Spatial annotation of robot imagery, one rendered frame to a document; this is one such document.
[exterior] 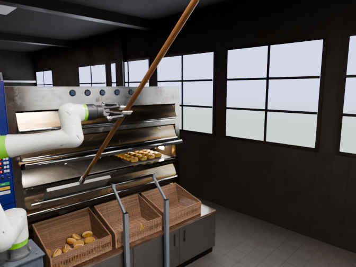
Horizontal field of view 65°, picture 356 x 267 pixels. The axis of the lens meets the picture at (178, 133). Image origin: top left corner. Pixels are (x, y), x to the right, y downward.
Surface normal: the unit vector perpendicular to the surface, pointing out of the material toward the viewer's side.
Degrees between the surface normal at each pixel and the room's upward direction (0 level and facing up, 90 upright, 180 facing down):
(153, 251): 90
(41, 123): 70
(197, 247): 90
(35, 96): 90
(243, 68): 90
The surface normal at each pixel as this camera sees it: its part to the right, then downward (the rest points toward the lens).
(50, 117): 0.62, -0.22
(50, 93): 0.65, 0.12
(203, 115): -0.71, 0.11
